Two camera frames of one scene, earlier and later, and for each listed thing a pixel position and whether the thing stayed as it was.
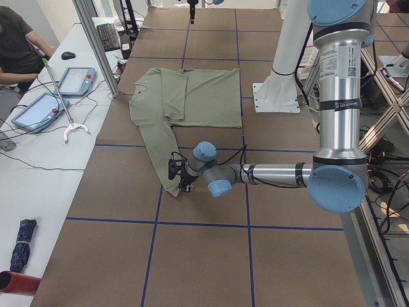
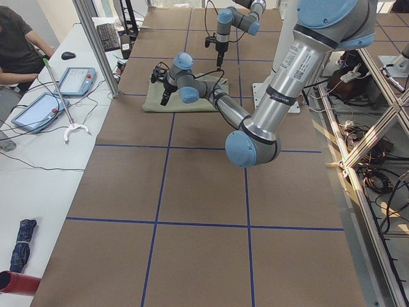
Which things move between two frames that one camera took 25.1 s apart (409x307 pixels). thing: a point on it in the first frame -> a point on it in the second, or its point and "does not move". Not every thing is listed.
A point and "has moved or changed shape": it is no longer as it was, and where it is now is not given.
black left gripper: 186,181 -> 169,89
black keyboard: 108,36 does not move
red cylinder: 15,283 does not move
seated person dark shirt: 22,50 does not move
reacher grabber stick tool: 73,125 does not move
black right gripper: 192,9 -> 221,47
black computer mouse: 68,55 does not move
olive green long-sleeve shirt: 164,98 has moved or changed shape
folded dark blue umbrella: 21,251 does not move
